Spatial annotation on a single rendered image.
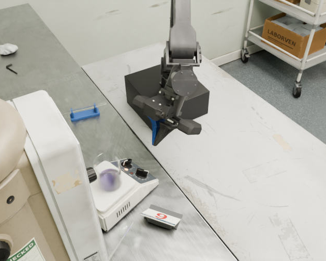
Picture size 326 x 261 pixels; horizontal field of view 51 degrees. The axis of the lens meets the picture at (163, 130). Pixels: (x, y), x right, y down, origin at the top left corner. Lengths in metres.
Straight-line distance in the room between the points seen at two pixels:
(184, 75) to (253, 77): 2.35
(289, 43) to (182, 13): 2.16
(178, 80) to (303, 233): 0.49
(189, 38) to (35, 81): 0.80
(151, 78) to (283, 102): 1.81
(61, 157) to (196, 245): 0.66
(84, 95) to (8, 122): 1.08
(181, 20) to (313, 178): 0.57
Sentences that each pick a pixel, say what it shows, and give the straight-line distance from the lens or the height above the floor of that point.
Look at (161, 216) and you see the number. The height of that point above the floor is 0.92.
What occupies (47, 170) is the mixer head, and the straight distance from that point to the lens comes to 0.25.
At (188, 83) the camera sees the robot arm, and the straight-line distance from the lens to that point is 0.74.
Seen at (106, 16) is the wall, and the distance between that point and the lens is 2.39.
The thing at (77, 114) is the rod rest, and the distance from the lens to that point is 1.22.
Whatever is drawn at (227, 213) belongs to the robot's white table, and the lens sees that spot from 0.93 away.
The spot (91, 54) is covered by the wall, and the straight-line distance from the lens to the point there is 2.45.
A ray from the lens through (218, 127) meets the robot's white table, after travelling 1.15.
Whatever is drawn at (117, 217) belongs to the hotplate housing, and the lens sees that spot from 0.89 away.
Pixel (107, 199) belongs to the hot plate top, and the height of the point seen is 0.99.
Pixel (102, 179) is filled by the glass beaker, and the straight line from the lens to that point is 0.82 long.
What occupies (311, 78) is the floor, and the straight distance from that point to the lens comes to 3.20.
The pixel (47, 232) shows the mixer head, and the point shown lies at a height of 1.42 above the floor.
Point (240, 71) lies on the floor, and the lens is 3.13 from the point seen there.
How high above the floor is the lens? 1.66
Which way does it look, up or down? 42 degrees down
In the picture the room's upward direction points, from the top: 1 degrees counter-clockwise
